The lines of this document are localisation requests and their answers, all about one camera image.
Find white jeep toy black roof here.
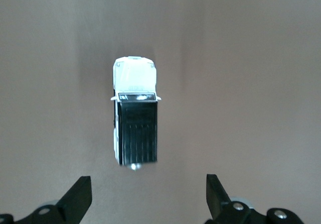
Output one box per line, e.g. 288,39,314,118
110,56,162,171

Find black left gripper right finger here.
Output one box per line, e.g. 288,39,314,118
204,174,305,224

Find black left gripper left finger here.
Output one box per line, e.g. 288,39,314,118
0,175,92,224

